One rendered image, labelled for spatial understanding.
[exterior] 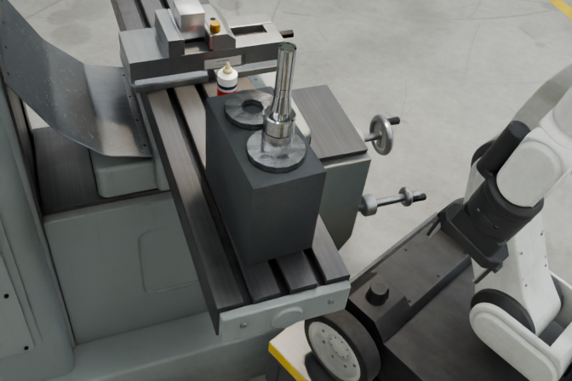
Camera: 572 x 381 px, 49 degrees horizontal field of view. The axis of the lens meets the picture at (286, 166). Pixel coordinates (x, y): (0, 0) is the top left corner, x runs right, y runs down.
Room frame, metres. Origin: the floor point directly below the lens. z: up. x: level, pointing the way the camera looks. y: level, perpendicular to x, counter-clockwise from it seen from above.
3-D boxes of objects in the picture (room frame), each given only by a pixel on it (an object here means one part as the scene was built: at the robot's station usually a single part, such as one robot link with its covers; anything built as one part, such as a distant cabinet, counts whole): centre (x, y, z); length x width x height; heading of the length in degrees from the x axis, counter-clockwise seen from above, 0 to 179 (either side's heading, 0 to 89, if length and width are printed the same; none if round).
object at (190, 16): (1.14, 0.24, 1.05); 0.06 x 0.05 x 0.06; 27
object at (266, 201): (0.73, 0.04, 1.03); 0.22 x 0.12 x 0.20; 29
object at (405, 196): (1.21, -0.31, 0.51); 0.22 x 0.06 x 0.06; 115
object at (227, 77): (1.01, 0.14, 0.99); 0.04 x 0.04 x 0.11
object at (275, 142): (0.69, 0.02, 1.16); 0.05 x 0.05 x 0.06
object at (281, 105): (0.69, 0.02, 1.26); 0.03 x 0.03 x 0.11
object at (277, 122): (0.69, 0.02, 1.19); 0.05 x 0.05 x 0.01
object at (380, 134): (1.32, -0.22, 0.63); 0.16 x 0.12 x 0.12; 115
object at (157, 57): (1.15, 0.22, 0.99); 0.35 x 0.15 x 0.11; 117
